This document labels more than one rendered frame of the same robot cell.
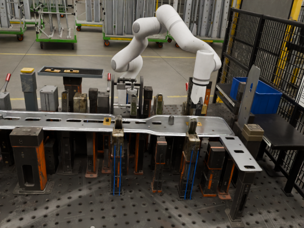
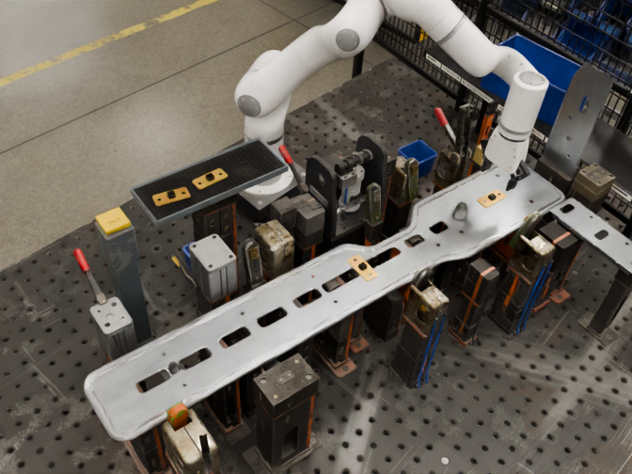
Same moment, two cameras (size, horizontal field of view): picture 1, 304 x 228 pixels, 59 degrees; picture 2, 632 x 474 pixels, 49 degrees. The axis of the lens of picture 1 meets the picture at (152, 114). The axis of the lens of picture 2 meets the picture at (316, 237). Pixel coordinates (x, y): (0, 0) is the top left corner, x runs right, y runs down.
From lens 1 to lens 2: 1.22 m
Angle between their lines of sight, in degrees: 34
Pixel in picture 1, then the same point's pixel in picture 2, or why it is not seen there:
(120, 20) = not seen: outside the picture
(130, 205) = (455, 389)
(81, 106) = (287, 255)
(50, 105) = (230, 283)
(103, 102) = (316, 225)
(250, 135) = (598, 193)
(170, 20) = (445, 22)
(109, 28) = not seen: outside the picture
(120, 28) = not seen: outside the picture
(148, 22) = (371, 20)
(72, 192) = (351, 418)
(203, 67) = (532, 112)
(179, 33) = (473, 50)
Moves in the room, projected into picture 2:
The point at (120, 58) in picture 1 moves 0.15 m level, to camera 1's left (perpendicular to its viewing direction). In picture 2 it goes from (269, 89) to (217, 103)
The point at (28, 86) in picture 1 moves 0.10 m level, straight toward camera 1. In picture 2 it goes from (128, 254) to (159, 274)
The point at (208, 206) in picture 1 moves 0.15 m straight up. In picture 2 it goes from (553, 327) to (569, 294)
